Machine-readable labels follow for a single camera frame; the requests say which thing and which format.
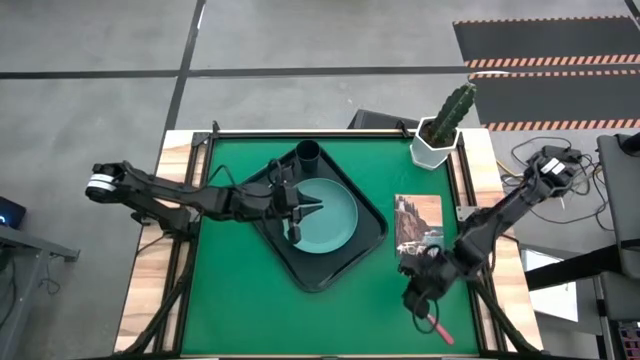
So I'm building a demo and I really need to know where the black plastic serving tray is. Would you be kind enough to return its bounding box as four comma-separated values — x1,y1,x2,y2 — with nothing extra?
244,144,390,294

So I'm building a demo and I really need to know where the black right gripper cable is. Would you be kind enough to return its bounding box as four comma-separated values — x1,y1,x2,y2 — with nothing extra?
410,297,441,335

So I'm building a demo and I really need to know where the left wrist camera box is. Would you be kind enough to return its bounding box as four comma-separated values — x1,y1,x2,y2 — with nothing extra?
272,172,301,207

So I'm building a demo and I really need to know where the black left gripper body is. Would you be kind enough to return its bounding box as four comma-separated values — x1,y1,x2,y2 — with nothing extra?
269,192,304,246

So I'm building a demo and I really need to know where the grey desk beside table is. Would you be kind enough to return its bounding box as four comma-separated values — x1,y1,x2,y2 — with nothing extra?
597,132,640,281

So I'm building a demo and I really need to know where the black aluminium table frame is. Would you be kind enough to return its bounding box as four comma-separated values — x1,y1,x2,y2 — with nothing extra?
114,119,544,360

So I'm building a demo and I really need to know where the teal round plate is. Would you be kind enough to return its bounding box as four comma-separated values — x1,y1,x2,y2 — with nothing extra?
283,177,360,255

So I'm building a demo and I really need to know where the green table mat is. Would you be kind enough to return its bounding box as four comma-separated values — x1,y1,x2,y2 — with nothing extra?
180,137,481,356

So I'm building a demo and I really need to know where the black mat with hazard stripes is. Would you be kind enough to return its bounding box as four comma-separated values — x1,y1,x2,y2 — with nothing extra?
452,15,640,69
468,69,640,132

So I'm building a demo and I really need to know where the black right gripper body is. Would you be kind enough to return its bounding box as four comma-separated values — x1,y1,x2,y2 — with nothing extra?
398,244,459,301

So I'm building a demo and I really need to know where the grey side table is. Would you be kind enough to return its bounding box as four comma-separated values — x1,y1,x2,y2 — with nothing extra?
0,224,81,360

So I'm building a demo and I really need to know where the black object behind table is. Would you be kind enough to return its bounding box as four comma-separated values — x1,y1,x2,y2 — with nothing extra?
347,108,421,131

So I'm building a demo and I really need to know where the white hexagonal planter pot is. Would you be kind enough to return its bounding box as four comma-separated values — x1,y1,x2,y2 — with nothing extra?
409,116,460,171

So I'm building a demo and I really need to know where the green cactus plant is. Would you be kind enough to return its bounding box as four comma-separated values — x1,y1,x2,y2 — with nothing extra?
430,82,478,146

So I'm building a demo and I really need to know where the black floor cable bundle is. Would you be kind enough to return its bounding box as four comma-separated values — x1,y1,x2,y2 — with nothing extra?
497,135,616,234

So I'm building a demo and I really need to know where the dark plastic cup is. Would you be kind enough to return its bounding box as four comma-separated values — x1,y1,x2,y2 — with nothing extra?
294,139,322,174

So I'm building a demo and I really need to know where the picture book with lighthouse cover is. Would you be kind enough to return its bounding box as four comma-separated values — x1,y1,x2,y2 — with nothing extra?
394,193,445,257

